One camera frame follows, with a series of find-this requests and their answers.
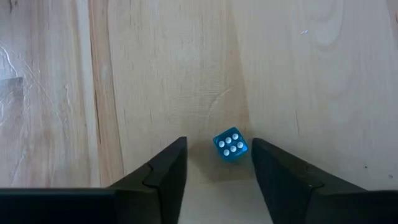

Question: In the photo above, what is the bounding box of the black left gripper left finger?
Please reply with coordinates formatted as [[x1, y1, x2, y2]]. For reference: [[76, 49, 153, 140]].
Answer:
[[106, 136, 188, 224]]

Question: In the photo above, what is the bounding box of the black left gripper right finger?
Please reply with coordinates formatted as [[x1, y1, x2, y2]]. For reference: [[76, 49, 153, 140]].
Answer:
[[251, 138, 369, 224]]

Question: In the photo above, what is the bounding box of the small cyan die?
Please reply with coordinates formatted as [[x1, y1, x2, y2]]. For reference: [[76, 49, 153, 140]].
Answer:
[[212, 126, 249, 164]]

